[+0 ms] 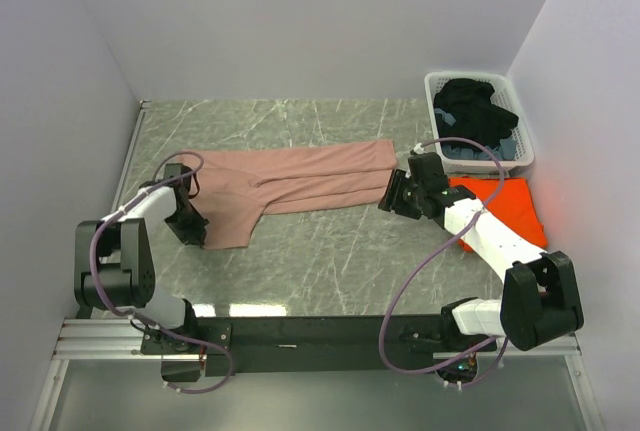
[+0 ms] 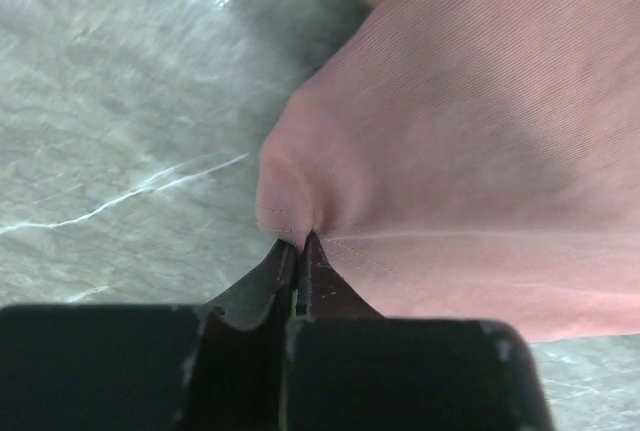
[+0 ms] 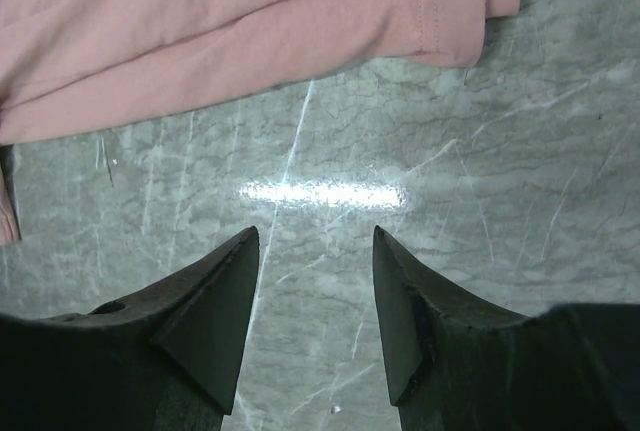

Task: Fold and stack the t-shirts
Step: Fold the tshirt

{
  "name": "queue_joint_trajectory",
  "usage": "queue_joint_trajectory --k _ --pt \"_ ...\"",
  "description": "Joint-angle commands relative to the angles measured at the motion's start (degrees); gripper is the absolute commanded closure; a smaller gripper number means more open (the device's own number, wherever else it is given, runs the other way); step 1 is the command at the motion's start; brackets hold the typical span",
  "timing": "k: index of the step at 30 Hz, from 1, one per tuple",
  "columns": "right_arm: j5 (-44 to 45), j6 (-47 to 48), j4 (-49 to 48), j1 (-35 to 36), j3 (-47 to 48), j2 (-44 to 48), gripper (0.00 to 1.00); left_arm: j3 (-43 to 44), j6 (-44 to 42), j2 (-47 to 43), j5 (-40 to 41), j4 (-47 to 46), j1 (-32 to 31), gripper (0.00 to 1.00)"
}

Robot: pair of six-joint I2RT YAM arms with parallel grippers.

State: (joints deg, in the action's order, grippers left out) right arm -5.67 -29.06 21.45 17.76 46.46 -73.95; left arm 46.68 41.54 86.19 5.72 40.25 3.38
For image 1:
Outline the pink printed t-shirt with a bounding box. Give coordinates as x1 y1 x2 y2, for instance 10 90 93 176
193 139 397 250

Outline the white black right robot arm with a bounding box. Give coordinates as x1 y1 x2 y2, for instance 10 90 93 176
378 153 584 351

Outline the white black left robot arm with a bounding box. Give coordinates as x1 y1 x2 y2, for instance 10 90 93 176
74 163 208 353

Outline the folded orange t-shirt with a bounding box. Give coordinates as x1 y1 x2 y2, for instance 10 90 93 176
449 177 548 248

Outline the blue garment in basket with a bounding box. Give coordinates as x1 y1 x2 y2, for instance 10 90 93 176
434 108 516 161

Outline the black t-shirt in basket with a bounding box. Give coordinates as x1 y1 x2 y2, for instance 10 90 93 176
433 78 519 148

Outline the white plastic laundry basket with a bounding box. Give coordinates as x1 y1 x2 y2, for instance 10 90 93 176
424 71 534 175

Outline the black robot mounting base bar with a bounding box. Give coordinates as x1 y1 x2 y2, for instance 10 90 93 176
141 314 487 377

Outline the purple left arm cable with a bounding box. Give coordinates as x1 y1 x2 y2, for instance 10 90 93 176
88 150 235 395

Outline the aluminium frame rail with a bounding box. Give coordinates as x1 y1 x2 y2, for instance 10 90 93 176
53 319 582 361

